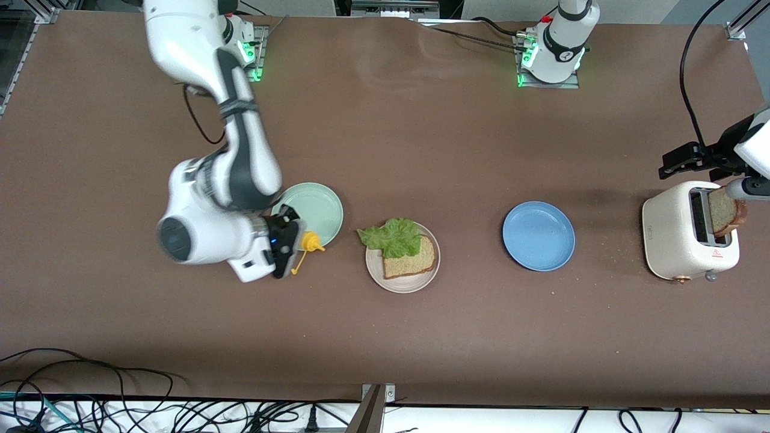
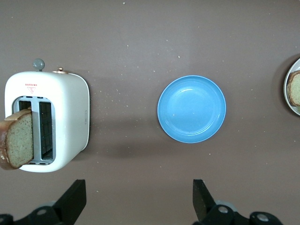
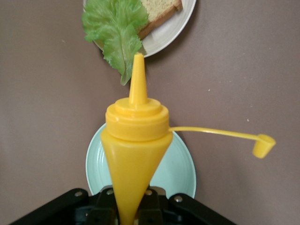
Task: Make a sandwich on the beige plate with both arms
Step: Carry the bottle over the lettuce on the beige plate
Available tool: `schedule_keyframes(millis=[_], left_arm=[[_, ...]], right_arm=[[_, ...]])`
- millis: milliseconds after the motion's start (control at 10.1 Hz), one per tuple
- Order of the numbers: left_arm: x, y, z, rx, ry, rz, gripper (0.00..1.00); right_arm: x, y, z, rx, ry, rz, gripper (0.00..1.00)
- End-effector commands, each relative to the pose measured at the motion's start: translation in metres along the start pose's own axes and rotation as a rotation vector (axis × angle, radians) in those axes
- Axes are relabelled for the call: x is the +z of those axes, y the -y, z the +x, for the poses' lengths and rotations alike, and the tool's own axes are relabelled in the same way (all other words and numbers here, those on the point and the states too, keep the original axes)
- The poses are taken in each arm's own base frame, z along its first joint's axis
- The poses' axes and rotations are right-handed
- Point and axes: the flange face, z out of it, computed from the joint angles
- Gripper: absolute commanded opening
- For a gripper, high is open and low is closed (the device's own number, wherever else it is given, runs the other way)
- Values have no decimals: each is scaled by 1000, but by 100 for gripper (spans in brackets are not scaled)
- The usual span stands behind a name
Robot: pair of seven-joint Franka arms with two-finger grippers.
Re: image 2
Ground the beige plate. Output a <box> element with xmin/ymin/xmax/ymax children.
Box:
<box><xmin>283</xmin><ymin>57</ymin><xmax>300</xmax><ymax>117</ymax></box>

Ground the white toaster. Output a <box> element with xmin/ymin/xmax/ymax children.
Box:
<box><xmin>4</xmin><ymin>58</ymin><xmax>90</xmax><ymax>173</ymax></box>

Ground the brown bread slice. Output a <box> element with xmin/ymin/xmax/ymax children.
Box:
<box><xmin>0</xmin><ymin>106</ymin><xmax>35</xmax><ymax>171</ymax></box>
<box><xmin>287</xmin><ymin>71</ymin><xmax>300</xmax><ymax>107</ymax></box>

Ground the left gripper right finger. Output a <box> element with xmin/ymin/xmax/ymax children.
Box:
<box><xmin>192</xmin><ymin>179</ymin><xmax>285</xmax><ymax>225</ymax></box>

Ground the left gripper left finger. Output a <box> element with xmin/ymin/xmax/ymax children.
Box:
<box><xmin>0</xmin><ymin>179</ymin><xmax>87</xmax><ymax>225</ymax></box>

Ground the blue plate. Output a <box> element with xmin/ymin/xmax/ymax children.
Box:
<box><xmin>157</xmin><ymin>75</ymin><xmax>227</xmax><ymax>144</ymax></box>

